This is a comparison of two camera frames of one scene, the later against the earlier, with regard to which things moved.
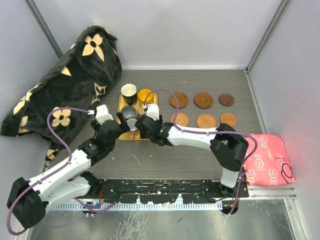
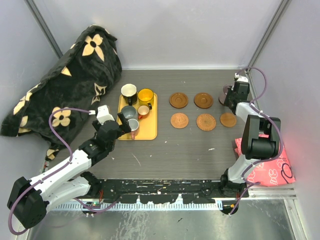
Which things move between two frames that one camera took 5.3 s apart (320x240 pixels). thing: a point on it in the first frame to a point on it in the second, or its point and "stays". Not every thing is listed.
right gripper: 159,122 to 230,89
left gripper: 123,126 stays
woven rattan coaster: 182,119 stays
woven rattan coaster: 206,121 stays
